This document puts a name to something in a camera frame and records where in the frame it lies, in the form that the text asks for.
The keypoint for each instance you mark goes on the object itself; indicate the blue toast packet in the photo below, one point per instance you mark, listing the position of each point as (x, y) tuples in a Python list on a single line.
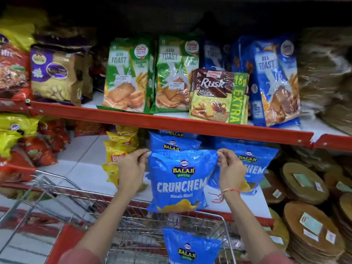
[(239, 54), (216, 54), (272, 79)]

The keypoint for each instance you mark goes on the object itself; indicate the dark snack packet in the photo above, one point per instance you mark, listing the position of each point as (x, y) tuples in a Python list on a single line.
[(99, 68)]

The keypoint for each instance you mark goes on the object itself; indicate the pile of clear wrapped papads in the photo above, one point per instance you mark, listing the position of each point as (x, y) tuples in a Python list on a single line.
[(324, 74)]

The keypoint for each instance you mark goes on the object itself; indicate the person's left hand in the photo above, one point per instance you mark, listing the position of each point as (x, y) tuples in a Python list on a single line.
[(132, 170)]

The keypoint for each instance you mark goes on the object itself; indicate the brown yellow rusk packet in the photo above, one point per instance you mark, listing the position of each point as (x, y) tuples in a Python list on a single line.
[(217, 101)]

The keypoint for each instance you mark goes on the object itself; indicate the red metal shelf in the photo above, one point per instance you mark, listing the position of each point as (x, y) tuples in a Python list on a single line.
[(165, 123)]

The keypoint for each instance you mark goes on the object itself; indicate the olive green snack packet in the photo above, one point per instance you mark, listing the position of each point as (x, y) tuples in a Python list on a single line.
[(16, 193)]

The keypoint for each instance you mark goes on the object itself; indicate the person's pink shirt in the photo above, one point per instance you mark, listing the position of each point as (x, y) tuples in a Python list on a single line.
[(79, 257)]

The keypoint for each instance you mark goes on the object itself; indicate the Gopal namkeen packets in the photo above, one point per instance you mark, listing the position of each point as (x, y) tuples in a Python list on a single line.
[(41, 151)]

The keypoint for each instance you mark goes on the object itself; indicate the person's right forearm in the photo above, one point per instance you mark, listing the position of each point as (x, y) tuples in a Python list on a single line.
[(247, 222)]

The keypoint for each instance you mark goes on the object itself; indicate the clear price tag holder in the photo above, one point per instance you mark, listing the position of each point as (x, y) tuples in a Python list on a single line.
[(174, 220)]

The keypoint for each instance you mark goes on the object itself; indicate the person's right hand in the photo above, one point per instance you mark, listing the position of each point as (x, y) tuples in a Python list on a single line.
[(233, 170)]

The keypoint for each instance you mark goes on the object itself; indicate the person's left forearm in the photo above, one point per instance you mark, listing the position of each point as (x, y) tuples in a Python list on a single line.
[(107, 222)]

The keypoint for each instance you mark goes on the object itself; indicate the stack of round papad packs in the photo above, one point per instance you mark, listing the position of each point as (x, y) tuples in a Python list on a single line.
[(308, 225)]

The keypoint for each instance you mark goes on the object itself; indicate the green toast packet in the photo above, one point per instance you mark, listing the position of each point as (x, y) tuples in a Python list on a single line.
[(123, 79), (170, 74)]

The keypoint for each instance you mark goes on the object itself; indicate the purple tan toast packet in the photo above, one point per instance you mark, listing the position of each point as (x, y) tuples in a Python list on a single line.
[(55, 76), (63, 38)]

